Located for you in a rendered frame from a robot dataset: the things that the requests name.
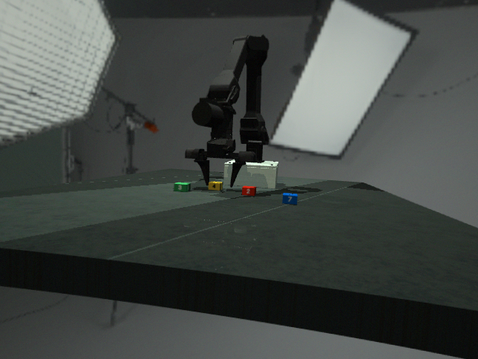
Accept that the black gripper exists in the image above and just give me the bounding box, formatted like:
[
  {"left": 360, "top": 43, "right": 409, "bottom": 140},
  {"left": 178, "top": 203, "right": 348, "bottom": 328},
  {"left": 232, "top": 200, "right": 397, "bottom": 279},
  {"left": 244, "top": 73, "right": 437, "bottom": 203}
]
[{"left": 185, "top": 129, "right": 255, "bottom": 187}]

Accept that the green block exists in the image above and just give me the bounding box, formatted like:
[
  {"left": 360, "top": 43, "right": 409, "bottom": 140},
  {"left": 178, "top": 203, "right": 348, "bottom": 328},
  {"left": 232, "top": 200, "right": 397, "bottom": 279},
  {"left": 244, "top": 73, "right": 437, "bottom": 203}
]
[{"left": 174, "top": 182, "right": 191, "bottom": 192}]

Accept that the blue block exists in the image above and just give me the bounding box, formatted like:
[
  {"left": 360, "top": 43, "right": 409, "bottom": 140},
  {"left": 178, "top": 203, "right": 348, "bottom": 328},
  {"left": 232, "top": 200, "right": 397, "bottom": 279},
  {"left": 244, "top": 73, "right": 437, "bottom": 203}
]
[{"left": 282, "top": 193, "right": 298, "bottom": 205}]

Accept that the red block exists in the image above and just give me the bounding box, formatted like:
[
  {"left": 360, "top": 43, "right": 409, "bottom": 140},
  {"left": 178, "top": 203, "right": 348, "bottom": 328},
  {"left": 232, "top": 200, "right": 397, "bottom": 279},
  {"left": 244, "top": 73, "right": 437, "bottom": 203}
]
[{"left": 242, "top": 186, "right": 256, "bottom": 196}]

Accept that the yellow block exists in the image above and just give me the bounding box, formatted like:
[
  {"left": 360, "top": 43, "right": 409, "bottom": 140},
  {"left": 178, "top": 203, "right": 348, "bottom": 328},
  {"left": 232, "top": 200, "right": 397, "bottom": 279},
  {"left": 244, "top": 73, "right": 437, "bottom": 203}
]
[{"left": 209, "top": 182, "right": 223, "bottom": 191}]

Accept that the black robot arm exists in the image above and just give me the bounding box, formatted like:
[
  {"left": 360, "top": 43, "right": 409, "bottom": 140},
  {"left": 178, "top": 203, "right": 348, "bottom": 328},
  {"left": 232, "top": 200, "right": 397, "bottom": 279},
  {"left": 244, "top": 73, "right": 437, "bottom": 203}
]
[{"left": 192, "top": 34, "right": 269, "bottom": 163}]

